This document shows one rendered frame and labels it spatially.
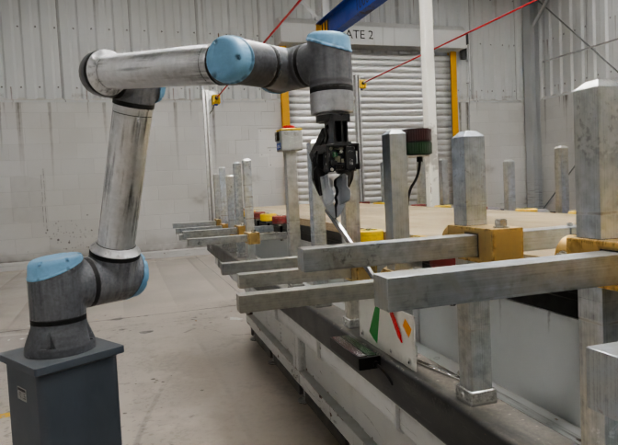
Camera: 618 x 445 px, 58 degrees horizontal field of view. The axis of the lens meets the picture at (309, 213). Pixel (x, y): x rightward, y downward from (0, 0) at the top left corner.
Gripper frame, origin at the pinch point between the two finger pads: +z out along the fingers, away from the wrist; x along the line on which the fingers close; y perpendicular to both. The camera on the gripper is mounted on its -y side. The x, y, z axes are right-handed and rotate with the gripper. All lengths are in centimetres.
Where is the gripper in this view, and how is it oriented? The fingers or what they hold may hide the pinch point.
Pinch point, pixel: (334, 211)
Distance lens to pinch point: 119.9
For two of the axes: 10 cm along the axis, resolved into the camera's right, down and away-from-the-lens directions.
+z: 0.5, 10.0, 0.5
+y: 2.9, 0.3, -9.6
